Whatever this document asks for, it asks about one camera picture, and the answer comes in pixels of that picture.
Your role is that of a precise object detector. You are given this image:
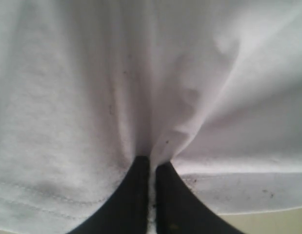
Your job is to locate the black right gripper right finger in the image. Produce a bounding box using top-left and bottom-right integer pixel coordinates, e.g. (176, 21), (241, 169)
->
(155, 162), (242, 234)

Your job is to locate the white t-shirt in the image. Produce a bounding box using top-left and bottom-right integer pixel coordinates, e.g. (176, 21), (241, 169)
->
(0, 0), (302, 234)

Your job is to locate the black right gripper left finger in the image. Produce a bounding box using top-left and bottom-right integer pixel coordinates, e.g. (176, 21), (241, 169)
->
(70, 156), (150, 234)

